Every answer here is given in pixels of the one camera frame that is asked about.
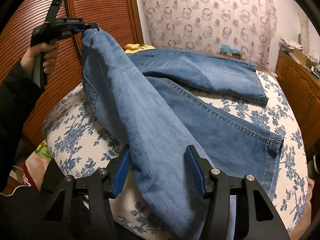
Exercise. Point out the person's left hand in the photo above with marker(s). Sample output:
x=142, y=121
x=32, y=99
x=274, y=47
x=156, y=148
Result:
x=50, y=57

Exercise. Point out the left forearm black sleeve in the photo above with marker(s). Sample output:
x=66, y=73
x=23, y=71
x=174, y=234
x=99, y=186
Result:
x=19, y=94

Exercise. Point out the open cardboard box on dresser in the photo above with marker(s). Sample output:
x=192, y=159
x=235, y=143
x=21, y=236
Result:
x=304, y=59

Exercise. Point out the yellow Pikachu plush toy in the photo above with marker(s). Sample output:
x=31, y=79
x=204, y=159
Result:
x=134, y=48

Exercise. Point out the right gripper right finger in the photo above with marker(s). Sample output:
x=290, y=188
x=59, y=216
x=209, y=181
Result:
x=256, y=217

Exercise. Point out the brown louvered wardrobe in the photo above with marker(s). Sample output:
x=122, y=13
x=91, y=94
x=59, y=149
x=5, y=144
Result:
x=24, y=22

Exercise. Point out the blue floral white bedsheet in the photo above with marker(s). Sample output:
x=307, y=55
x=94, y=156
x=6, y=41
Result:
x=240, y=137

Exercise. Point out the brown wooden dresser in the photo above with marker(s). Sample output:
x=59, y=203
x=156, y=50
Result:
x=302, y=92

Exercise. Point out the cardboard box with blue bag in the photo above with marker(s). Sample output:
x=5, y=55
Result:
x=226, y=50

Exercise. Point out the blue denim jeans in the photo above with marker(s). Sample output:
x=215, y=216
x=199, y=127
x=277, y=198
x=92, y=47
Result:
x=140, y=115

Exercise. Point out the pink circle patterned curtain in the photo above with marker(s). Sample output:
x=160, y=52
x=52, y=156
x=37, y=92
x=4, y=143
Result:
x=205, y=25

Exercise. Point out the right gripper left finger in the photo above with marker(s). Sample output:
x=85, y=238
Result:
x=63, y=209

